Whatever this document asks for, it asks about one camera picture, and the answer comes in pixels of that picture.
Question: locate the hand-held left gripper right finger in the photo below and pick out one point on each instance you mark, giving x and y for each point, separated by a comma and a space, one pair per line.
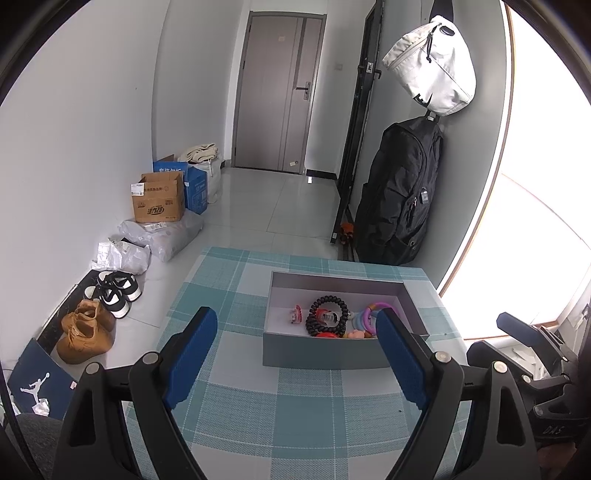
401, 360

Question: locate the dark grey cushion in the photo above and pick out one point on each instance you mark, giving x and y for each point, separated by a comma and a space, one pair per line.
32, 445

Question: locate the dark blue shoe box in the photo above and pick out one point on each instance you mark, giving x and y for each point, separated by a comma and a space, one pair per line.
41, 374

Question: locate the grey rectangular box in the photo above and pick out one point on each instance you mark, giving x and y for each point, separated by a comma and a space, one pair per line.
318, 355

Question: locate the orange red hair clip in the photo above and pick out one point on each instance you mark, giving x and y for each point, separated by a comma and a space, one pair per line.
295, 314

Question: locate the black backpack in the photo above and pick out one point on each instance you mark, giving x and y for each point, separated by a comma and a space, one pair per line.
397, 194

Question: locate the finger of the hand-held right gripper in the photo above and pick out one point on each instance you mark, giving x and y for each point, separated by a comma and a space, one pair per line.
489, 353
531, 332

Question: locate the brown shoe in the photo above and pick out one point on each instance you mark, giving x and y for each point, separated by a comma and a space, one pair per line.
85, 344
92, 314

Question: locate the bright window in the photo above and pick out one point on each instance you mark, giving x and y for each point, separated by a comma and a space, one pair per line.
531, 207

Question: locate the white sack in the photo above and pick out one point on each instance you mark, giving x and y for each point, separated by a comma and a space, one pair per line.
213, 180

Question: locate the white shoulder bag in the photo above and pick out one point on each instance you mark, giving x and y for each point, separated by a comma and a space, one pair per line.
434, 69

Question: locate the beige folded cloth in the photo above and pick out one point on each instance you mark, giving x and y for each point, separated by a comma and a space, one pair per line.
199, 152

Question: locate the teal checkered tablecloth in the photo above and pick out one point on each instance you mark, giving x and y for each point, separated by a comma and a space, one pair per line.
240, 300

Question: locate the grey plastic parcel bag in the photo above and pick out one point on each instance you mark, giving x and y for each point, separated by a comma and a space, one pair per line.
171, 237

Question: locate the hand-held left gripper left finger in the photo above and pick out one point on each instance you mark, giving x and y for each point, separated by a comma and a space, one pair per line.
194, 355

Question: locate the orange black tool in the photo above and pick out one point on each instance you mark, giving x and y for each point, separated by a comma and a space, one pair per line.
346, 232

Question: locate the grey door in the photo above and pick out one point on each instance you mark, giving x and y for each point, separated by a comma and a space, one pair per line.
277, 92

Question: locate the white plastic parcel bag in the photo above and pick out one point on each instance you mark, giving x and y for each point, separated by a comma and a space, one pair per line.
131, 258

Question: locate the blue cardboard box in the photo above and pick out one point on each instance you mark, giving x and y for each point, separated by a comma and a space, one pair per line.
196, 194

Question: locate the brown cardboard box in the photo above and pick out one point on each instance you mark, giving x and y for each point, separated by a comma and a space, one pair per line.
159, 203

